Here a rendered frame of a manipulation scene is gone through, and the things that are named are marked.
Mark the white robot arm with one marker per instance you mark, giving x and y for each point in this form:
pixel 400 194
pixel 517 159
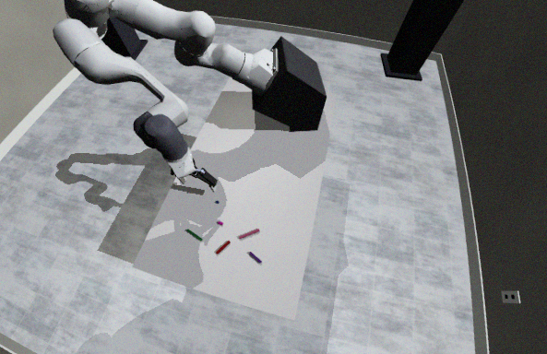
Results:
pixel 193 33

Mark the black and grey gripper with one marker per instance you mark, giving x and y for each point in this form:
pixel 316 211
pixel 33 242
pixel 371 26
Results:
pixel 202 175

